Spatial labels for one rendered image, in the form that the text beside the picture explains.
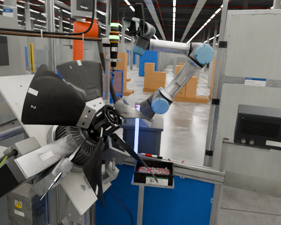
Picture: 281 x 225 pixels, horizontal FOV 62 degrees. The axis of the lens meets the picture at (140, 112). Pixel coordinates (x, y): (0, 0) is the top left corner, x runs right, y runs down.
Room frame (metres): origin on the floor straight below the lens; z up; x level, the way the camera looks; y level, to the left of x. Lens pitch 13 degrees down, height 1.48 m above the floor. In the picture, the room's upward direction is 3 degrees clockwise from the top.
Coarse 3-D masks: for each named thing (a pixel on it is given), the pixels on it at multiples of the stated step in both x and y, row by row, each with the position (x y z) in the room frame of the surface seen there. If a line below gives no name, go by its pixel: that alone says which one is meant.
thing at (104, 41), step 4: (104, 40) 1.07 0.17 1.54; (108, 40) 1.07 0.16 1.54; (104, 44) 1.06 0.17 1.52; (108, 44) 1.07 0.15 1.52; (108, 48) 1.07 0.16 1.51; (108, 52) 1.07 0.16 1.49; (108, 56) 1.07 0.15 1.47; (108, 60) 1.07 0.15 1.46; (112, 60) 1.06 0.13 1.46; (116, 60) 1.06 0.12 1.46; (120, 60) 1.08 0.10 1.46
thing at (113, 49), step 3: (111, 42) 1.08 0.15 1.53; (114, 42) 1.08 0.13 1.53; (111, 45) 1.08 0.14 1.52; (114, 45) 1.08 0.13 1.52; (117, 45) 1.09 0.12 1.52; (111, 48) 1.08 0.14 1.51; (114, 48) 1.08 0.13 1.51; (117, 48) 1.09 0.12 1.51; (111, 51) 1.08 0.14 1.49; (114, 51) 1.08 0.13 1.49; (117, 51) 1.09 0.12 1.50; (111, 54) 1.08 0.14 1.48; (114, 54) 1.08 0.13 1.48; (111, 57) 1.08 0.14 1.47; (114, 57) 1.08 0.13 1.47; (111, 63) 1.09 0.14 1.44; (114, 63) 1.08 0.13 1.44; (111, 66) 1.09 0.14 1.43; (114, 66) 1.08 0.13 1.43
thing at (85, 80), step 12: (84, 60) 1.20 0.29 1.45; (60, 72) 1.10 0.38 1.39; (72, 72) 1.12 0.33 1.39; (84, 72) 1.14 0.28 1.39; (96, 72) 1.17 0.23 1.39; (72, 84) 1.09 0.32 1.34; (84, 84) 1.10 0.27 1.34; (96, 84) 1.11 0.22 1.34; (84, 96) 1.06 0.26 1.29; (96, 96) 1.07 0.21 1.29
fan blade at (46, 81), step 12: (36, 72) 0.82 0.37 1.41; (48, 72) 0.86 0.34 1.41; (36, 84) 0.81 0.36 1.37; (48, 84) 0.84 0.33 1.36; (60, 84) 0.87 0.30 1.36; (36, 96) 0.80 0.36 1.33; (48, 96) 0.83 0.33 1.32; (60, 96) 0.86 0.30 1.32; (72, 96) 0.90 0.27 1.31; (24, 108) 0.75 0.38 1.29; (48, 108) 0.82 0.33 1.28; (60, 108) 0.86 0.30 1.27; (72, 108) 0.89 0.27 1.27; (24, 120) 0.75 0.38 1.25; (36, 120) 0.78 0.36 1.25; (48, 120) 0.82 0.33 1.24; (60, 120) 0.86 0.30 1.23; (72, 120) 0.89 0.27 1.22
